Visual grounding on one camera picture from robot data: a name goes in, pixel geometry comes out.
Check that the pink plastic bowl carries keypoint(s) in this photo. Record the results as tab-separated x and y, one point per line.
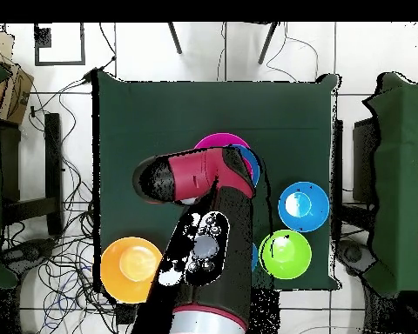
216	141

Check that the large blue plastic bowl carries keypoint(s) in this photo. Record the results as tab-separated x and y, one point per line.
317	212
255	163

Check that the orange plastic bowl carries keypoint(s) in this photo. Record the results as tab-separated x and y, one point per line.
115	281

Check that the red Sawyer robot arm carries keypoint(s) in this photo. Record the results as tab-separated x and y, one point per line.
195	174

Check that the small blue plastic bowl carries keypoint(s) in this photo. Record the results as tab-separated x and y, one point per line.
254	257

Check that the dark green table cloth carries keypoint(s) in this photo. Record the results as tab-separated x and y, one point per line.
142	121

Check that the green plastic bowl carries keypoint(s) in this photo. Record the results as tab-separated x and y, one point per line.
296	264

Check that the black stand leg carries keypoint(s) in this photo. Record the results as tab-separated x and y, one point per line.
267	43
175	38

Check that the black box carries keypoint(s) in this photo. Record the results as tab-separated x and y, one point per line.
364	156

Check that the grey chair base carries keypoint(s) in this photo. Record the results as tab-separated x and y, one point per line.
353	255

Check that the grey stand base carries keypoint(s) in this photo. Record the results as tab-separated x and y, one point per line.
28	254

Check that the cardboard box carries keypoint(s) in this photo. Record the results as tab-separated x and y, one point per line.
15	94

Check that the black table frame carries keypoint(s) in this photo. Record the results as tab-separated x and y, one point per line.
53	174

